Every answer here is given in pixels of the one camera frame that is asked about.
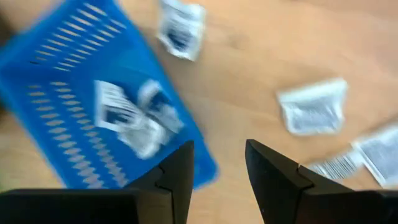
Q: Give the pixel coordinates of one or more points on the white barcode-print wipe packet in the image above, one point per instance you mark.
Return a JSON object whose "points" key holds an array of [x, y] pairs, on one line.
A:
{"points": [[115, 105], [182, 31], [314, 107], [149, 133], [381, 155], [337, 166]]}

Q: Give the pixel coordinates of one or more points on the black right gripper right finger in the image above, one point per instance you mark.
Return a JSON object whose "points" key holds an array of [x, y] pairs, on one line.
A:
{"points": [[280, 193]]}

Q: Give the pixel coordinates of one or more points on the blue plastic basket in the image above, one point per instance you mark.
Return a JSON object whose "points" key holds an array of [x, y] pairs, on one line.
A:
{"points": [[124, 62]]}

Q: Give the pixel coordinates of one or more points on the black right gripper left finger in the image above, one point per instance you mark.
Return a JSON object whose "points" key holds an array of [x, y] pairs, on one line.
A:
{"points": [[168, 193]]}

